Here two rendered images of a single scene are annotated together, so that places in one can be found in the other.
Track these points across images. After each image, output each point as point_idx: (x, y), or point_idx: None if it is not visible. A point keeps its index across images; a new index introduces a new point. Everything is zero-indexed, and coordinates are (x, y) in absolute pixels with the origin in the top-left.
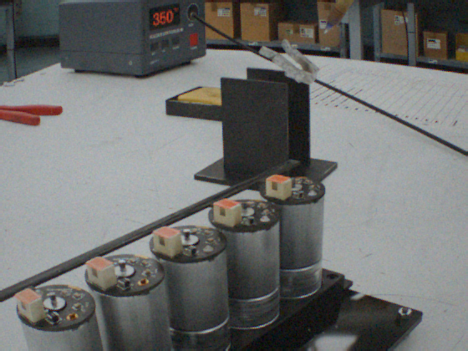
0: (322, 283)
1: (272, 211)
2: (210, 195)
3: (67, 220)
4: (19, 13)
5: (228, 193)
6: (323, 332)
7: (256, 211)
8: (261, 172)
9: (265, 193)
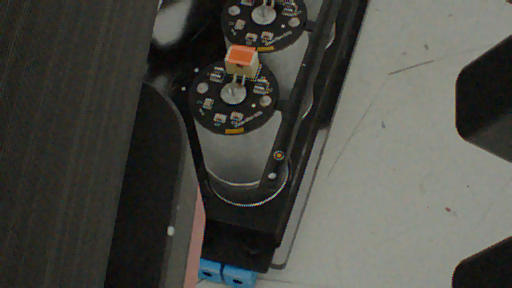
0: (208, 184)
1: (234, 29)
2: (326, 40)
3: None
4: None
5: (308, 55)
6: (189, 141)
7: (251, 24)
8: (297, 128)
9: (262, 69)
